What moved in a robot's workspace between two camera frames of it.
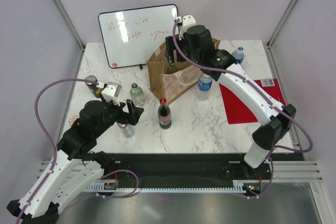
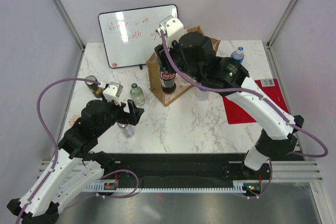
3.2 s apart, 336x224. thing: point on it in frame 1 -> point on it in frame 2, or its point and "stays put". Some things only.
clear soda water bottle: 137,95 stays put
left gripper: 135,112 stays put
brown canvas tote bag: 170,83 stays put
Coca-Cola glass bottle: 164,114 -> 168,74
